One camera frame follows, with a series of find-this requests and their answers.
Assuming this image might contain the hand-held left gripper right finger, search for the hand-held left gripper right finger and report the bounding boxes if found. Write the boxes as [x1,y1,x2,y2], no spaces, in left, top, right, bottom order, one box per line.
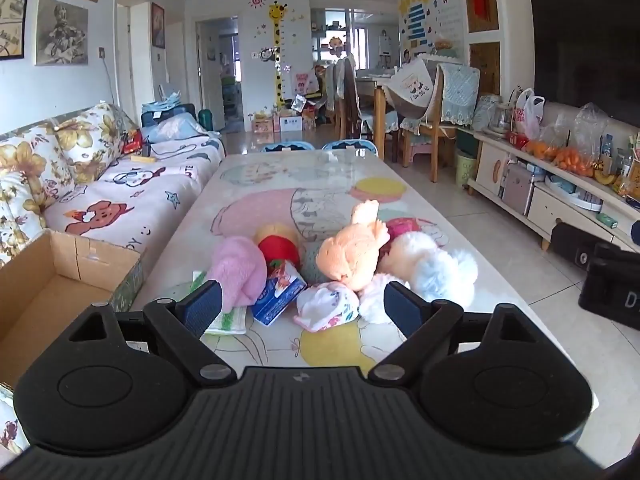
[368,281,539,387]

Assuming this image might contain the cardboard boxes on floor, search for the cardboard boxes on floor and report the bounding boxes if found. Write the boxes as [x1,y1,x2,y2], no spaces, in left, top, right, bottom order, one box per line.
[252,109,304,134]

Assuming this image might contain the blue tissue pack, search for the blue tissue pack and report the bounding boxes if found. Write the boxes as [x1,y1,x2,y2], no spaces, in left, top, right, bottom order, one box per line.
[250,260,308,327]

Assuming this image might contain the black framed wall picture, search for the black framed wall picture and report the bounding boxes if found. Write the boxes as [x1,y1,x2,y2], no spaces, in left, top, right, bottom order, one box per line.
[0,0,28,61]

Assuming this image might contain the pink stool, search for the pink stool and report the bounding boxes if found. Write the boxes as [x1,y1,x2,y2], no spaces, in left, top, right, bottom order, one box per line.
[402,142,434,167]

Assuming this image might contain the cream television cabinet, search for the cream television cabinet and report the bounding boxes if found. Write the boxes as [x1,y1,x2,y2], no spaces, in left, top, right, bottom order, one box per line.
[467,130,640,257]

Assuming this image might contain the colourful wall board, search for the colourful wall board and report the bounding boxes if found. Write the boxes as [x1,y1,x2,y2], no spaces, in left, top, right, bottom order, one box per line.
[398,0,464,54]

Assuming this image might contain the orange plush toy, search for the orange plush toy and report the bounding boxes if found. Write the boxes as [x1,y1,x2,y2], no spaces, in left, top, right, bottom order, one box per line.
[316,200,390,293]

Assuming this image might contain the white printed baby hat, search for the white printed baby hat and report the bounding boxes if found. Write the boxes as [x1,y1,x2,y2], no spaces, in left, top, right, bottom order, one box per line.
[294,282,361,333]

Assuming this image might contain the brown cardboard box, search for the brown cardboard box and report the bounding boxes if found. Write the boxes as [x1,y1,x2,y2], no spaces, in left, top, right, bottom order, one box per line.
[0,230,146,387]

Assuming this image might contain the teal knitted toy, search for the teal knitted toy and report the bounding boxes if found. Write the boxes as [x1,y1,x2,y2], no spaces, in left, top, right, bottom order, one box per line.
[299,242,331,287]

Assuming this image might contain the wooden chair lace cover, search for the wooden chair lace cover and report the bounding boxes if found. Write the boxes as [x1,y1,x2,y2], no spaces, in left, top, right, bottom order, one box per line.
[400,62,482,184]

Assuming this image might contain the white red plastic bag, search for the white red plastic bag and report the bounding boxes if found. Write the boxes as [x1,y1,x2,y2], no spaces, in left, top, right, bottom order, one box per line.
[512,88,546,141]

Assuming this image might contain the wooden dining table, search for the wooden dining table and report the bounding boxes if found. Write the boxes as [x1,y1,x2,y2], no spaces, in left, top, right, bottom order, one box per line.
[356,75,402,161]

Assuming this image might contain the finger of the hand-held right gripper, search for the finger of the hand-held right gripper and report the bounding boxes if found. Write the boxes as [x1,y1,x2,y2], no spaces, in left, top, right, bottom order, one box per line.
[550,221,599,271]

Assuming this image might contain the hot pink plush toy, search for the hot pink plush toy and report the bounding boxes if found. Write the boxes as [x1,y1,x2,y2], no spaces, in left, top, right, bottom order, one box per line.
[385,217,427,244]

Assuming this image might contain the white plush toy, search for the white plush toy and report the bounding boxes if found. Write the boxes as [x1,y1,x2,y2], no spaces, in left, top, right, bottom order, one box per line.
[357,232,442,324]

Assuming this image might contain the light blue folded quilt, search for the light blue folded quilt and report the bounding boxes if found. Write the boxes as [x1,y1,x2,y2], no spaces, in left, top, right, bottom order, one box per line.
[142,112,211,144]

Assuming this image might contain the pink cartoon blanket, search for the pink cartoon blanket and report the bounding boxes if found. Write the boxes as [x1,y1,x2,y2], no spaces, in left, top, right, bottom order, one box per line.
[42,135,226,266]

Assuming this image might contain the blue plastic stool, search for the blue plastic stool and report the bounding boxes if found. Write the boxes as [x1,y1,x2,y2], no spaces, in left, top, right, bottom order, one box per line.
[260,142,316,154]
[321,140,379,159]

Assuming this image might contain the light green waste bin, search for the light green waste bin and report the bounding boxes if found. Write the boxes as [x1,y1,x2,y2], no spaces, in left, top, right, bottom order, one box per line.
[455,152,479,186]

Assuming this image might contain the floral fabric sofa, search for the floral fabric sofa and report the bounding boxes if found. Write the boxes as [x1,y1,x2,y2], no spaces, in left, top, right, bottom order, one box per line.
[0,102,227,272]

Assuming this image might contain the yellow plush toy red hat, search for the yellow plush toy red hat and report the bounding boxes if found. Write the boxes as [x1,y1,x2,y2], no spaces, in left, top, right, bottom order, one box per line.
[255,222,303,277]

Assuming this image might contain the white printed tote bag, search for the white printed tote bag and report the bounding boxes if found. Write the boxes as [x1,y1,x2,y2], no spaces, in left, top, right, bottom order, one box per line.
[382,57,436,119]

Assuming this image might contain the giraffe height chart sticker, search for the giraffe height chart sticker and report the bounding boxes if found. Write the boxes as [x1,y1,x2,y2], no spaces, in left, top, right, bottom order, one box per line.
[267,2,290,109]

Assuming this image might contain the floral cushion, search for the floral cushion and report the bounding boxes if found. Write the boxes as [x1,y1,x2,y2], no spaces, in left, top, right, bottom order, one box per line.
[52,104,139,184]

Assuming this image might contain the cartoon printed table cover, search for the cartoon printed table cover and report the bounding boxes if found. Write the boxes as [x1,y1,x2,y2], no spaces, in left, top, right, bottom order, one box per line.
[129,151,597,413]

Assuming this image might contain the green striped white cloth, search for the green striped white cloth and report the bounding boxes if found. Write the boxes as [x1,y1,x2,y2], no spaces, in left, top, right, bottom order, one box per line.
[192,270,248,336]

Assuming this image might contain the dark framed portrait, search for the dark framed portrait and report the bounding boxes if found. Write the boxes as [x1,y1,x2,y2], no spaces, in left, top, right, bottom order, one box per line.
[151,2,166,50]

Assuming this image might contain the black television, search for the black television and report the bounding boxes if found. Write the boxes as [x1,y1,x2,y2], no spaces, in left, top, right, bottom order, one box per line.
[530,0,640,117]

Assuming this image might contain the clear plastic bag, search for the clear plastic bag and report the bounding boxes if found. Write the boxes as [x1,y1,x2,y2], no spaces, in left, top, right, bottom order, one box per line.
[570,102,611,151]

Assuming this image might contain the dark storage box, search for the dark storage box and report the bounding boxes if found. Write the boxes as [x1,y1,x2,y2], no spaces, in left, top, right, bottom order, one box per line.
[141,104,197,128]

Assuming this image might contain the folded blue clothes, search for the folded blue clothes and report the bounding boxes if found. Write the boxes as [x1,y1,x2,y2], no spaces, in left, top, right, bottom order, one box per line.
[142,91,184,114]

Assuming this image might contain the chair with grey cover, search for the chair with grey cover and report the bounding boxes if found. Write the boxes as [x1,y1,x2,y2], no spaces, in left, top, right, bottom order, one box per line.
[325,57,362,139]

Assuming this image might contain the sketch portrait wall picture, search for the sketch portrait wall picture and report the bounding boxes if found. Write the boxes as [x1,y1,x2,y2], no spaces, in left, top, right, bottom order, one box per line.
[35,0,90,67]

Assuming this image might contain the glass kettle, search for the glass kettle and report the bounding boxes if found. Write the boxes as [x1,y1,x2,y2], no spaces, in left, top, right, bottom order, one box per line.
[487,102,514,134]

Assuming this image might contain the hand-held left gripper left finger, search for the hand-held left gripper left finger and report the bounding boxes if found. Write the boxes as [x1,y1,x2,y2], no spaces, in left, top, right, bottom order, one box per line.
[66,280,238,387]

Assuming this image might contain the bag of oranges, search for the bag of oranges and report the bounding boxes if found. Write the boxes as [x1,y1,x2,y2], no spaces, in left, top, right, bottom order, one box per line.
[552,145,596,177]
[525,137,556,161]

